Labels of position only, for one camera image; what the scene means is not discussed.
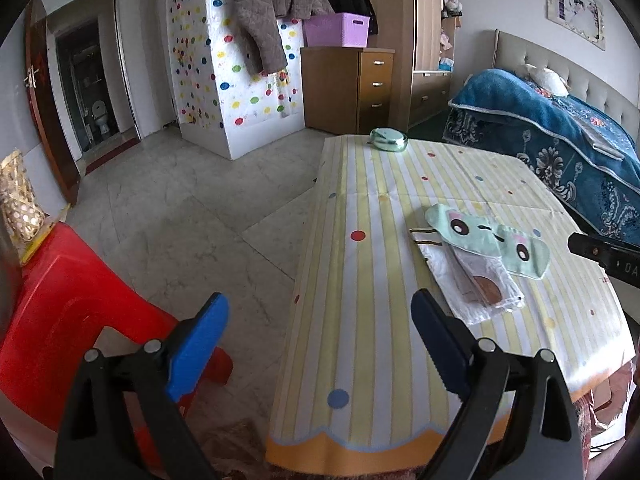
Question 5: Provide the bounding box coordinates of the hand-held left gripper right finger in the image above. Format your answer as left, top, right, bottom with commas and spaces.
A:
411, 288, 583, 480

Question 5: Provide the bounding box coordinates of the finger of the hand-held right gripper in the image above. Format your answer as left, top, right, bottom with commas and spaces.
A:
567, 232, 640, 266

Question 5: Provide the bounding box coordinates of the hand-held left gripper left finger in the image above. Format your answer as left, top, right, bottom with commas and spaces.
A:
52, 292, 231, 480

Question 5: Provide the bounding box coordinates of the white sock with brown patch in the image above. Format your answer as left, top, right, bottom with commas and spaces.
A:
410, 228, 526, 326

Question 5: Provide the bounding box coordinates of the green cat-face eye mask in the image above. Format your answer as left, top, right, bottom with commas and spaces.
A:
425, 203, 552, 280

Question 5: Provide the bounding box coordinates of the table with striped tablecloth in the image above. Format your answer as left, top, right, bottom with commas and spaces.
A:
265, 132, 638, 471

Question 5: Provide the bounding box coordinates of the blue floral blanket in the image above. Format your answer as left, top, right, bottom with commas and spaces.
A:
442, 69, 640, 241

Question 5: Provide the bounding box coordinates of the red plastic stool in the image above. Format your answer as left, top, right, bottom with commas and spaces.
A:
0, 220, 233, 461

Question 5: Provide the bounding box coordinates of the white pillow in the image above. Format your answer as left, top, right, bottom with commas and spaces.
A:
522, 63, 571, 97

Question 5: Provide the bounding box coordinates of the beige upholstered bed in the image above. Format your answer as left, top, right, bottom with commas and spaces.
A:
442, 29, 640, 241

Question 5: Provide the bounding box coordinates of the green round case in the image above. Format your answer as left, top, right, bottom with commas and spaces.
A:
369, 127, 410, 152

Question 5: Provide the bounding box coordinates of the woven bamboo basket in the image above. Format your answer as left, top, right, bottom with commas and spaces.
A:
0, 149, 51, 263

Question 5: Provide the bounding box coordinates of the polka dot covered wardrobe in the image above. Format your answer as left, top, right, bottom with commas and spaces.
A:
159, 0, 306, 161

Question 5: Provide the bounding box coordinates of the white toilet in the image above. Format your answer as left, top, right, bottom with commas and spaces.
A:
91, 100, 111, 136

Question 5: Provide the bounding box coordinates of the wooden drawer cabinet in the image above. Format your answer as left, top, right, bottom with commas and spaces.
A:
300, 46, 396, 133

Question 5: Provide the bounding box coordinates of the wooden wardrobe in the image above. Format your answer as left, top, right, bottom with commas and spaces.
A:
362, 0, 463, 128

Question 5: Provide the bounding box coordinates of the dark wooden door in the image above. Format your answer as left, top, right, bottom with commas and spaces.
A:
25, 0, 81, 206

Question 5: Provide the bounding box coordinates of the purple plastic basket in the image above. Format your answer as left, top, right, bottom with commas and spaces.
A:
303, 12, 372, 48

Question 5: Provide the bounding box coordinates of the brown quilted coat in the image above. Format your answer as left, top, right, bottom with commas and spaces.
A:
221, 0, 333, 76

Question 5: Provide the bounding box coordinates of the large framed wall poster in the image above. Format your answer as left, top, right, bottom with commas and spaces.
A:
544, 0, 606, 51

